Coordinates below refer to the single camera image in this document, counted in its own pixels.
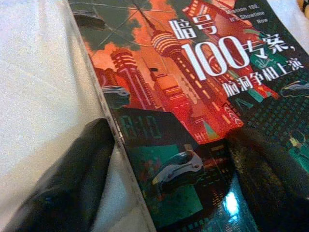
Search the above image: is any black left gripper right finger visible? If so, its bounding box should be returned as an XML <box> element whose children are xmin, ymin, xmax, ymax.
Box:
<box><xmin>227</xmin><ymin>129</ymin><xmax>309</xmax><ymax>232</ymax></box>

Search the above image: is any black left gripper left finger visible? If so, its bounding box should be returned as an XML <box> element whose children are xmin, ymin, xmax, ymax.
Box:
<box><xmin>4</xmin><ymin>118</ymin><xmax>114</xmax><ymax>232</ymax></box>

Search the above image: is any red and green cover magazine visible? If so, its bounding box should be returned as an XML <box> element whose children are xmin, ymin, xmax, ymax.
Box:
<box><xmin>67</xmin><ymin>0</ymin><xmax>309</xmax><ymax>232</ymax></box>

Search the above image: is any white bed mattress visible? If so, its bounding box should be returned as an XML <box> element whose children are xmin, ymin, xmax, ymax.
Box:
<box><xmin>0</xmin><ymin>0</ymin><xmax>309</xmax><ymax>232</ymax></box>

